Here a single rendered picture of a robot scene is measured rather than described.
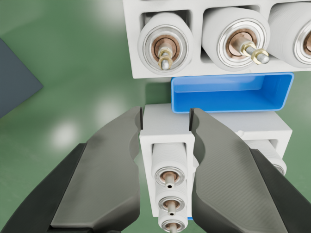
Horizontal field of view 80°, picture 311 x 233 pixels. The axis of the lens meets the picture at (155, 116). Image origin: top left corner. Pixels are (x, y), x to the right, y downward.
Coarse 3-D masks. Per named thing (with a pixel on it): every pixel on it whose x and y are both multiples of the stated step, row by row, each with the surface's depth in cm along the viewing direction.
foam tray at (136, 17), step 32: (128, 0) 33; (160, 0) 33; (192, 0) 33; (224, 0) 33; (256, 0) 32; (288, 0) 32; (128, 32) 36; (192, 32) 36; (192, 64) 39; (256, 64) 38; (288, 64) 38
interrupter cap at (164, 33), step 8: (152, 32) 29; (160, 32) 29; (168, 32) 29; (176, 32) 29; (144, 40) 30; (152, 40) 30; (160, 40) 30; (168, 40) 30; (176, 40) 30; (184, 40) 30; (144, 48) 30; (152, 48) 31; (176, 48) 30; (184, 48) 30; (144, 56) 31; (152, 56) 31; (176, 56) 31; (184, 56) 31; (152, 64) 32; (176, 64) 32
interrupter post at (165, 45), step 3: (162, 45) 29; (165, 45) 28; (168, 45) 29; (159, 48) 29; (162, 48) 28; (165, 48) 28; (168, 48) 28; (171, 48) 29; (159, 51) 28; (171, 51) 28; (171, 57) 29
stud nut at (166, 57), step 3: (162, 57) 24; (165, 57) 24; (168, 57) 24; (159, 60) 24; (162, 60) 24; (168, 60) 24; (171, 60) 24; (159, 63) 24; (171, 63) 24; (159, 66) 25; (162, 69) 25
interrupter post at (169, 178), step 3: (168, 174) 47; (171, 174) 47; (165, 177) 47; (168, 177) 46; (171, 177) 46; (165, 180) 46; (168, 180) 45; (171, 180) 45; (165, 183) 45; (168, 183) 45; (171, 183) 45; (165, 186) 45; (168, 186) 46; (171, 186) 45
